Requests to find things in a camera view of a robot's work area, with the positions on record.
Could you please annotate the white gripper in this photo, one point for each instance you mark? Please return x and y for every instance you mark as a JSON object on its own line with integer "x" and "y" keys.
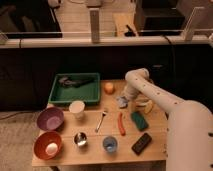
{"x": 131, "y": 95}

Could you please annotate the light blue towel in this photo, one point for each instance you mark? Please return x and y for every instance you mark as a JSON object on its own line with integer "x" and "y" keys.
{"x": 122, "y": 102}

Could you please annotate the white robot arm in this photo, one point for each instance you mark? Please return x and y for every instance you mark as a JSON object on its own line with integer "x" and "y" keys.
{"x": 190, "y": 124}

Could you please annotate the purple bowl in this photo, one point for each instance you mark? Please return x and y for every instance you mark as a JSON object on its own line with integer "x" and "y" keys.
{"x": 50, "y": 119}

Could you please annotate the red bowl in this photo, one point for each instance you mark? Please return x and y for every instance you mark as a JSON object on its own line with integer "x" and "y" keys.
{"x": 43, "y": 141}

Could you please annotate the yellow banana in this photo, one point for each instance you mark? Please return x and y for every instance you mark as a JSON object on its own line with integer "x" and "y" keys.
{"x": 147, "y": 105}

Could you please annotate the orange fruit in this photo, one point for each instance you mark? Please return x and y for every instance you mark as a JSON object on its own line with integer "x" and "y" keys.
{"x": 109, "y": 88}

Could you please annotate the green sponge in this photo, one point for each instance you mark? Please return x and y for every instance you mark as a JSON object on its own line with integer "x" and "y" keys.
{"x": 139, "y": 121}

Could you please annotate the blue glass cup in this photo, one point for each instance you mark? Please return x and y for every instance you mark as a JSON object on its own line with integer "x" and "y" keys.
{"x": 110, "y": 144}

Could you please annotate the black remote block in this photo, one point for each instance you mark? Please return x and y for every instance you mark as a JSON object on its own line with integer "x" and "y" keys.
{"x": 141, "y": 143}

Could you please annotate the white paper cup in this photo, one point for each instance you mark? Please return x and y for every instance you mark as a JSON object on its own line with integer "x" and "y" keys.
{"x": 77, "y": 109}

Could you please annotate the dark tool in tray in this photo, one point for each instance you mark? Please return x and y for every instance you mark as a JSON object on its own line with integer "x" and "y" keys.
{"x": 68, "y": 82}

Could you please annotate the black object on far table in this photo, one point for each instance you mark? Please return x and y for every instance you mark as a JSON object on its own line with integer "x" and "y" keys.
{"x": 129, "y": 32}

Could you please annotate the green plastic tray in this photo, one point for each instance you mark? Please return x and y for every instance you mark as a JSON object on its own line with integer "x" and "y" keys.
{"x": 88, "y": 93}

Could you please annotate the small metal cup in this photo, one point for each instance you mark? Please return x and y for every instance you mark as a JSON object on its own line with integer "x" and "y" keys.
{"x": 80, "y": 139}

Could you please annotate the white egg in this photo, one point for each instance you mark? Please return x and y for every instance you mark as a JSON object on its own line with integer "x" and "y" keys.
{"x": 51, "y": 149}

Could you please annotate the wooden post right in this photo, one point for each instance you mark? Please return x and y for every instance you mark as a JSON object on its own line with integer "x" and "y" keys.
{"x": 194, "y": 19}

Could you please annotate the wooden post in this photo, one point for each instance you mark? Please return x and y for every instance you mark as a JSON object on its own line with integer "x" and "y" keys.
{"x": 94, "y": 22}
{"x": 194, "y": 19}

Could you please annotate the wooden post left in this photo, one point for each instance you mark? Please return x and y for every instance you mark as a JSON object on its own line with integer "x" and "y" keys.
{"x": 94, "y": 22}

